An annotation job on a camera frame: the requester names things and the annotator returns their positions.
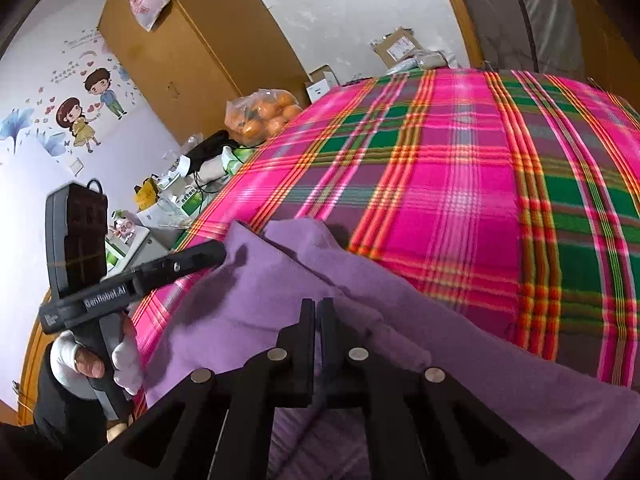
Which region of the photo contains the wooden door frame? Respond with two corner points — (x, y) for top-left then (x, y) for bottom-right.
(431, 0), (640, 111)

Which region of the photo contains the bag of oranges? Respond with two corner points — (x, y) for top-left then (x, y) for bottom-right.
(224, 89), (303, 147)

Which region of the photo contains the grey curtain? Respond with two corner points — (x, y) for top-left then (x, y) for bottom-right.
(445, 0), (586, 78)

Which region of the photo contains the yellow bag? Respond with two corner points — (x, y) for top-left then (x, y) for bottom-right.
(134, 176), (161, 211)

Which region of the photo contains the purple sweater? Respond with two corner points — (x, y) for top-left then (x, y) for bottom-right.
(142, 217), (640, 480)

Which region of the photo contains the pink plaid blanket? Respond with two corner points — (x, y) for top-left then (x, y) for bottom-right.
(130, 67), (640, 411)

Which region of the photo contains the white cardboard box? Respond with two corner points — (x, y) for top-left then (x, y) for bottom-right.
(306, 64), (342, 106)

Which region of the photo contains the green white packet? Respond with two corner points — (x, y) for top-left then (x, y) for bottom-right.
(220, 146), (261, 176)

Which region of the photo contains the wooden headboard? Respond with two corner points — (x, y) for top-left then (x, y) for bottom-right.
(15, 300), (56, 428)

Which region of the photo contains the person's left hand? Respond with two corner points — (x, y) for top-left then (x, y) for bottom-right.
(50, 312), (147, 401)

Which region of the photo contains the brown cardboard box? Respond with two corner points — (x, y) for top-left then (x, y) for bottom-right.
(370, 27), (426, 68)

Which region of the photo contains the cartoon wall sticker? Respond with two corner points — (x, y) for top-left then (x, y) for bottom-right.
(0, 25), (141, 161)

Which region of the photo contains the person's black jacket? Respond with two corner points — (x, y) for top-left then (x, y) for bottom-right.
(0, 420), (101, 480)

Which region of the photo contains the person's left forearm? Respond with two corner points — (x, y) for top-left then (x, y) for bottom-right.
(32, 355), (108, 446)

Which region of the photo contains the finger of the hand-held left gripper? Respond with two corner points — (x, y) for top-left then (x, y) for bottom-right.
(131, 239), (227, 292)

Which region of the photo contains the black bag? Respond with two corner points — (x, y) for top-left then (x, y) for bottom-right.
(187, 130), (231, 173)

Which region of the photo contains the wooden wardrobe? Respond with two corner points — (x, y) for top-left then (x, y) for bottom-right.
(97, 0), (311, 146)

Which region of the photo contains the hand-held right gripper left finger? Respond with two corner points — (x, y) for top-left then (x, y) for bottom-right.
(65, 298), (317, 480)

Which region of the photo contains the white plastic bag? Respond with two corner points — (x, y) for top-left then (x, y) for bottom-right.
(115, 0), (172, 32)

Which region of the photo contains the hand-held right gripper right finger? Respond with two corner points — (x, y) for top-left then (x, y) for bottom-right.
(318, 297), (573, 480)

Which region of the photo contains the grey parcel bag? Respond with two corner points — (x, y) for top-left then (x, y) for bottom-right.
(415, 50), (449, 69)

